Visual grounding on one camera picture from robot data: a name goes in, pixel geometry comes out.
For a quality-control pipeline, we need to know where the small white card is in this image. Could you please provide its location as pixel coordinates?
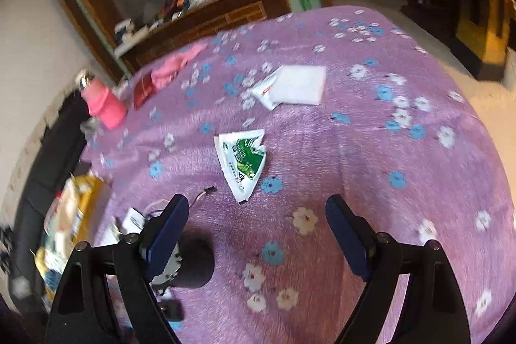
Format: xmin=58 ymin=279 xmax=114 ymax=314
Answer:
xmin=120 ymin=207 xmax=146 ymax=235

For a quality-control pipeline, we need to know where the red box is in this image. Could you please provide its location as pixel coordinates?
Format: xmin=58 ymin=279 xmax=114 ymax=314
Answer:
xmin=132 ymin=76 xmax=159 ymax=110

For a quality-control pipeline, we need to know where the pink cloth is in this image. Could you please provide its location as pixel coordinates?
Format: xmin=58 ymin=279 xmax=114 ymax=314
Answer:
xmin=151 ymin=43 xmax=209 ymax=90

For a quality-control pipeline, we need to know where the yellow taped foam box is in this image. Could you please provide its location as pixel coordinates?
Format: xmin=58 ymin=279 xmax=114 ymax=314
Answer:
xmin=34 ymin=173 xmax=108 ymax=304

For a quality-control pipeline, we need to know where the small black device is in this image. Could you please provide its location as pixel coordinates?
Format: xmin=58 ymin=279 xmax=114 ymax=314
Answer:
xmin=158 ymin=300 xmax=185 ymax=323

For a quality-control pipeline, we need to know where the wooden cabinet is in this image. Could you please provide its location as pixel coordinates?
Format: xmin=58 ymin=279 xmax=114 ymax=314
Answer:
xmin=36 ymin=0 xmax=333 ymax=84

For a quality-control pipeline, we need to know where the purple floral blanket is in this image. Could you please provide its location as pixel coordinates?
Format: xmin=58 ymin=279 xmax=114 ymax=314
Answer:
xmin=81 ymin=5 xmax=516 ymax=344

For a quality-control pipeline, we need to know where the thin cable with connector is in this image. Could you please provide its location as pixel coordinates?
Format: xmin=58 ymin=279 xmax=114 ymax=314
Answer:
xmin=144 ymin=186 xmax=218 ymax=216

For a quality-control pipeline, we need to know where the white red-print packet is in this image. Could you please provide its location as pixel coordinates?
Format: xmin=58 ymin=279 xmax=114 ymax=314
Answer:
xmin=251 ymin=66 xmax=283 ymax=111

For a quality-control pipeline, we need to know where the plain white packet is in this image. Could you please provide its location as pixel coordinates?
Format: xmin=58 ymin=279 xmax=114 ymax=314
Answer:
xmin=269 ymin=64 xmax=327 ymax=106

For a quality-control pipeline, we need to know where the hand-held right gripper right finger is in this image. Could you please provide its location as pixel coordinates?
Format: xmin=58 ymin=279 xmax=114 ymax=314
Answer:
xmin=324 ymin=194 xmax=472 ymax=344

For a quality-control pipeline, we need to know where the green and white packet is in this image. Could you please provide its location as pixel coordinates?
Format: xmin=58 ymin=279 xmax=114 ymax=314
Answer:
xmin=213 ymin=129 xmax=268 ymax=204

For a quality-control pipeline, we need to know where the black cylinder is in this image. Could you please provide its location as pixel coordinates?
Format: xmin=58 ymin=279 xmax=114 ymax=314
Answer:
xmin=159 ymin=229 xmax=215 ymax=289

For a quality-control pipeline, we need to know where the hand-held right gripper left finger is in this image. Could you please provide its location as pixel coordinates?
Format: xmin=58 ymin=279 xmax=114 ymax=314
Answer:
xmin=44 ymin=194 xmax=190 ymax=344

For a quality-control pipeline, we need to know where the pink knitted-sleeve bottle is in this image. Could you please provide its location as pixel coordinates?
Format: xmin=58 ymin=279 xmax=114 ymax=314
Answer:
xmin=76 ymin=71 xmax=128 ymax=130

